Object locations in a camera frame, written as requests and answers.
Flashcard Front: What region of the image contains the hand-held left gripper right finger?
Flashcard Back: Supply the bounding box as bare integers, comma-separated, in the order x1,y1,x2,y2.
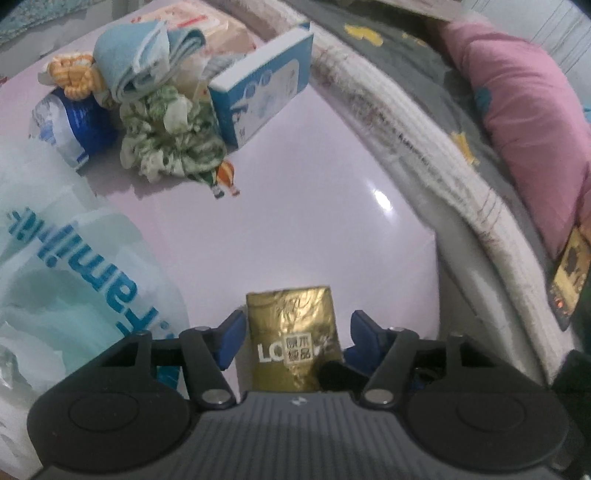
345,310,467,409

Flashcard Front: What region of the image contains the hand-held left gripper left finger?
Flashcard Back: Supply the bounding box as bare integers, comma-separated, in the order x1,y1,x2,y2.
99,309,247,409

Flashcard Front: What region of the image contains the gold tissue pack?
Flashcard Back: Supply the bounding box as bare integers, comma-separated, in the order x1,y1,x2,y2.
246,285,343,393

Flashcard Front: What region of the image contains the green floral cloth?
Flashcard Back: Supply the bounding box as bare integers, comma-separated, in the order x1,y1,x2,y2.
119,85,228,185

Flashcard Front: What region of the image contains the white blue box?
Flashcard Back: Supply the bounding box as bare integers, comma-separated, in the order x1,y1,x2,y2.
209,23,315,149

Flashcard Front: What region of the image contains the light blue towel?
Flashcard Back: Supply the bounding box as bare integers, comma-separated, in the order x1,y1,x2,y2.
93,21,206,103

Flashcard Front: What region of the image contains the orange white knitted toy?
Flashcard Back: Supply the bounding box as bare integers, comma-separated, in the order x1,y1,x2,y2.
39,54,105,100

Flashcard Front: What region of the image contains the pink balloon-print table cover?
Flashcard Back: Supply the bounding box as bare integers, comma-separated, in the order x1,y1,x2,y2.
0,28,439,393

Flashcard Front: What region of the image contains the white plastic bag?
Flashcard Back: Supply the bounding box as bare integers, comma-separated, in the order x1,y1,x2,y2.
0,134,190,480

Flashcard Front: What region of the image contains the white rolled mat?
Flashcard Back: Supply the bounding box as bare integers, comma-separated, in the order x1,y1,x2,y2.
217,0,555,386

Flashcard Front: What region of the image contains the gold black card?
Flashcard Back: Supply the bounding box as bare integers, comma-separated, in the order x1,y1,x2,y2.
549,226,591,330

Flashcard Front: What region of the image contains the blue white plastic bottle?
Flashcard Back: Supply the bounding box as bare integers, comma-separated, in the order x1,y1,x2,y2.
28,89,118,172

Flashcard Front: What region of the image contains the pink pillow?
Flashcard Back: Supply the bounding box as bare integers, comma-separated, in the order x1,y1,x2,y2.
438,21,591,259

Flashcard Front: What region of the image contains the grey star-print blanket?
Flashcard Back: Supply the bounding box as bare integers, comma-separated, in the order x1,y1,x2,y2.
286,0,591,296

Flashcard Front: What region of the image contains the pink white tissue pack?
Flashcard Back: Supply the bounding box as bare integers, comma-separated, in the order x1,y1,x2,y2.
131,0,259,63

